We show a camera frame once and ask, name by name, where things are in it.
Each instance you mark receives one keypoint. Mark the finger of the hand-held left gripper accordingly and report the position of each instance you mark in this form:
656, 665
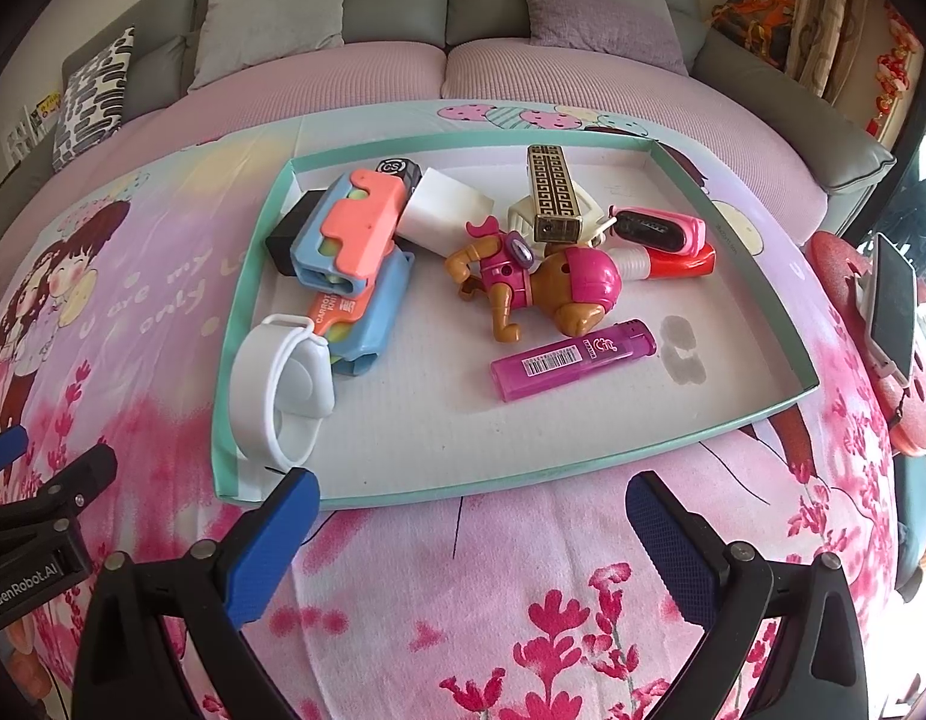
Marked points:
1, 450
65, 487

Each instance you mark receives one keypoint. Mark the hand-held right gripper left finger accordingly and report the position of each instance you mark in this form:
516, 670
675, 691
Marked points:
275, 540

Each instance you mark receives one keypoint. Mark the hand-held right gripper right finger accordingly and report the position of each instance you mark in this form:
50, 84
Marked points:
669, 540

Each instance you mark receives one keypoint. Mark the white watch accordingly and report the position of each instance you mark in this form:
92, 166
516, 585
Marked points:
253, 375

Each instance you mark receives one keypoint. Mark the teal cardboard tray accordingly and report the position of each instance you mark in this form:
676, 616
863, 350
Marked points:
508, 435

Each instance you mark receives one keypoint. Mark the purple lighter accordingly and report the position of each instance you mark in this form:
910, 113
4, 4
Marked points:
568, 360

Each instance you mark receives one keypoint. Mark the pink brown toy dog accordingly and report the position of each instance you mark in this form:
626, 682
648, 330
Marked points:
575, 285

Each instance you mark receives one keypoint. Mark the red lighter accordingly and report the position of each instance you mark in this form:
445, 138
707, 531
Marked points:
684, 264

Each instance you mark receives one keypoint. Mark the black charger block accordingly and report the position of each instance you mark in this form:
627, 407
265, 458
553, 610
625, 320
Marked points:
290, 236

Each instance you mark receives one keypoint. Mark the pink watch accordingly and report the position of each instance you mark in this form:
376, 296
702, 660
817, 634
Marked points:
691, 229

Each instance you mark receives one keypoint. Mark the small orange blue toy knife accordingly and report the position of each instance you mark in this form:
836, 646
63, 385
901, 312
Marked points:
358, 225

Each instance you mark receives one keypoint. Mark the gold patterned lighter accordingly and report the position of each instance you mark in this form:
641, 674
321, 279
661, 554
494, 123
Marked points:
553, 187

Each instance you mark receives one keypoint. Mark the white charger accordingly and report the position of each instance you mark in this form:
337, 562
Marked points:
448, 210

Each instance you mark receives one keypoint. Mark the printed cartoon blanket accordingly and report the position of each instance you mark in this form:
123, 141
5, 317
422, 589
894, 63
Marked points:
470, 615

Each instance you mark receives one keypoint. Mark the teal stool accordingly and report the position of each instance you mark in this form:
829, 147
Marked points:
916, 502

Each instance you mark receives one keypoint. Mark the white rack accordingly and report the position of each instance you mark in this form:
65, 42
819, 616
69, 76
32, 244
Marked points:
20, 139

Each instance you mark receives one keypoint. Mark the white phone holder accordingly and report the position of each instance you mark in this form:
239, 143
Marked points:
868, 292

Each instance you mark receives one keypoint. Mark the pink round stool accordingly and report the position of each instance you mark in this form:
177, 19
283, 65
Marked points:
830, 255

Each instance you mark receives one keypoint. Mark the smartphone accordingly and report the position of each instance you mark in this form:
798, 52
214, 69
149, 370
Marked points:
894, 300

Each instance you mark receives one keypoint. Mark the white hair clip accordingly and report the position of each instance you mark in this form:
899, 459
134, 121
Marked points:
519, 217

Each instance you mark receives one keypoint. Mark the black white patterned pillow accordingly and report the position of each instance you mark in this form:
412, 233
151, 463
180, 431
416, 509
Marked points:
95, 97

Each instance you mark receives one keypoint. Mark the black metal rack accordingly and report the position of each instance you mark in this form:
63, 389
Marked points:
913, 217

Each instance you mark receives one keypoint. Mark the pink waffle sofa cover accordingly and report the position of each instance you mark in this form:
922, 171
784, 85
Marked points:
358, 82

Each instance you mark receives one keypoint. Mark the red knot ornament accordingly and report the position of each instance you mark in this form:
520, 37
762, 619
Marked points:
894, 67

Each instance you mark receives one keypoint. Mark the orange patterned bag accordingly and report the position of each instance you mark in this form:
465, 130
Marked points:
755, 19

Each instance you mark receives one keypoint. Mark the lilac grey cushion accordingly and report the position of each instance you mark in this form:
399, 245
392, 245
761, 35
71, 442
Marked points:
598, 4

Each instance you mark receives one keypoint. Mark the beige patterned curtain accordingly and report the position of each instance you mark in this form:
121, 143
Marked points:
830, 22

